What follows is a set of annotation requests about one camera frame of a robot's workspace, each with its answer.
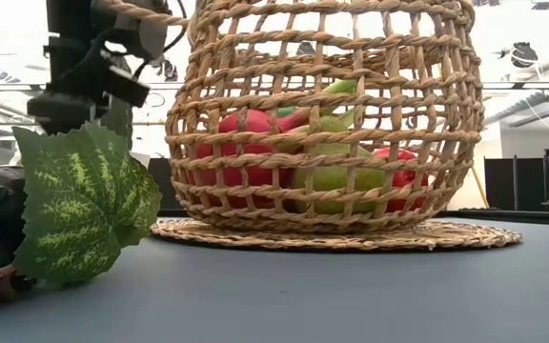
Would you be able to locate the black grapes with leaf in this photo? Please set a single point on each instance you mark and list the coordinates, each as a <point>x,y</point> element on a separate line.
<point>79,200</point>

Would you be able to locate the pink dragon fruit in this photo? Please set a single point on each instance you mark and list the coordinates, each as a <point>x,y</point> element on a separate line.
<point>250,125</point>

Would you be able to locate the red round fruit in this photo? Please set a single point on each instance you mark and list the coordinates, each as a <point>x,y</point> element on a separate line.
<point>229,177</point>
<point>403,177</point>

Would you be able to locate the yellow-green pear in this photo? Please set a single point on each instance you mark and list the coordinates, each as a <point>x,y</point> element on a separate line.
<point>331,177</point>

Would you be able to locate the woven wicker basket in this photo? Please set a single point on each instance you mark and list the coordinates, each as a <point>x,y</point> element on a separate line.
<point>303,238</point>

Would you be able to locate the green cactus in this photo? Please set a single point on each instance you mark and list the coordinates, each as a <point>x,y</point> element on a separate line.
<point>121,113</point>

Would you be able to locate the black ceiling-hung fixture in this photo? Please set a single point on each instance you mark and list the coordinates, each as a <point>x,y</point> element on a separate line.
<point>523,54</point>
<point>169,71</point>

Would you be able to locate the white hexagonal plant pot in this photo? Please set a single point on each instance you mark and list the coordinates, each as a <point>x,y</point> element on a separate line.
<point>142,159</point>

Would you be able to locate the black room divider panel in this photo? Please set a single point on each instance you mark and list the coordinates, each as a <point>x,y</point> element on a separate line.
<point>513,183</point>

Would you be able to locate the black table frame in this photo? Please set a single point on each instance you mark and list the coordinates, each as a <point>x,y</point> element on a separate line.
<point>517,216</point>

